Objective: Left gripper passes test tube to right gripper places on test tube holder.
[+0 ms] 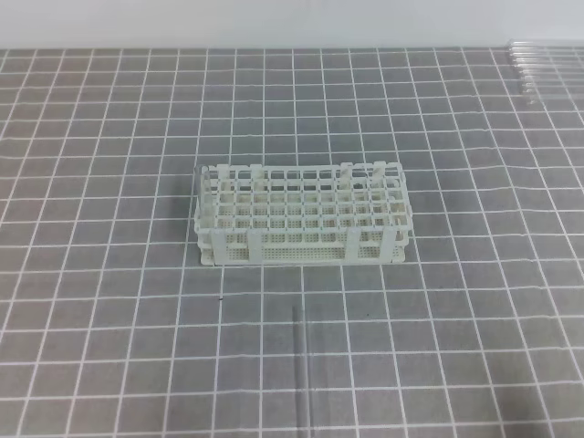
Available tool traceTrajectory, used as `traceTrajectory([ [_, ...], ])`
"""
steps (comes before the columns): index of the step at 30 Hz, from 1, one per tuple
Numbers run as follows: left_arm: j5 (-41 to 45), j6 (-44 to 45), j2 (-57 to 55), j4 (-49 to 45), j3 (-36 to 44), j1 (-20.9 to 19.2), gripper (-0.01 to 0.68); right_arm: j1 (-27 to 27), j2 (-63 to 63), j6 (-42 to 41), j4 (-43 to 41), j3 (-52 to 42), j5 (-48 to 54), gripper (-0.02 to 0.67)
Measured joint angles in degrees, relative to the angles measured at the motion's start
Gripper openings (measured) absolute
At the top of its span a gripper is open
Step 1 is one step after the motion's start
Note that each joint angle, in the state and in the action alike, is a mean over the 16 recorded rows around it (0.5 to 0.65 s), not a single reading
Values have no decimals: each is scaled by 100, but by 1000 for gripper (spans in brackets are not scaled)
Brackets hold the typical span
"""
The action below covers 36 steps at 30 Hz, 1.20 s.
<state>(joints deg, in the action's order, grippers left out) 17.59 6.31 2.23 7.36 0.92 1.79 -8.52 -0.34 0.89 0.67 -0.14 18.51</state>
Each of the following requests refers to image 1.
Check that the clear glass test tube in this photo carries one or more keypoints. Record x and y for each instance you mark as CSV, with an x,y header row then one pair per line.
x,y
301,374

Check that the white plastic test tube rack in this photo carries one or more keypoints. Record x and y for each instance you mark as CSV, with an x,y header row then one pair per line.
x,y
351,213

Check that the test tube in rack corner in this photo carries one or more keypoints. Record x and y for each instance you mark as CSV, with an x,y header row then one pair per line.
x,y
201,180

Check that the grey grid tablecloth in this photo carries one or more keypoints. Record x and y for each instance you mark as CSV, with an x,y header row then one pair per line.
x,y
112,327

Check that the row of spare test tubes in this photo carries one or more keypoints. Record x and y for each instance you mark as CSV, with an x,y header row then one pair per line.
x,y
548,70

